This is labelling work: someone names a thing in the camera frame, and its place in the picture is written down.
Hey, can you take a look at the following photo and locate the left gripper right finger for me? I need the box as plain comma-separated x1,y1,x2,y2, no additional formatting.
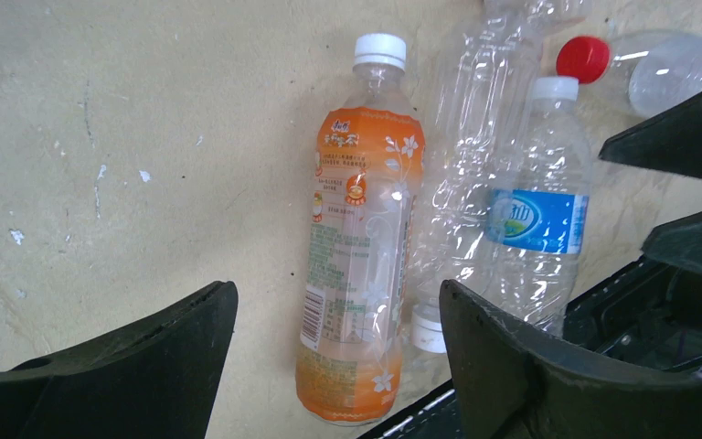
440,280,702,438

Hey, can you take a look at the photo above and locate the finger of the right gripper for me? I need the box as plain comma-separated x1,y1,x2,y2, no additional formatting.
599,92,702,179

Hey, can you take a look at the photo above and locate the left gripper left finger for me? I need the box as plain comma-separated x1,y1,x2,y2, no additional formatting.
0,281,239,438

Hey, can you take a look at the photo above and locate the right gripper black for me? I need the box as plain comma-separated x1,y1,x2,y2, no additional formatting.
356,202,702,439

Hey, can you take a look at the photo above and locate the blue label water bottle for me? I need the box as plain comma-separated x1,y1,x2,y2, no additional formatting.
484,76,593,337

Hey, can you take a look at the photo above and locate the clear unlabelled crushed bottle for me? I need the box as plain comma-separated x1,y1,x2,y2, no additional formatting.
406,1,591,355

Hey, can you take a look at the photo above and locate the orange tea bottle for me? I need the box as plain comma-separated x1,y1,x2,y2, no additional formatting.
295,33,426,425

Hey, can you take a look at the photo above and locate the red label bottle lower right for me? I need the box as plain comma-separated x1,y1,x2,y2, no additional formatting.
556,29,702,119

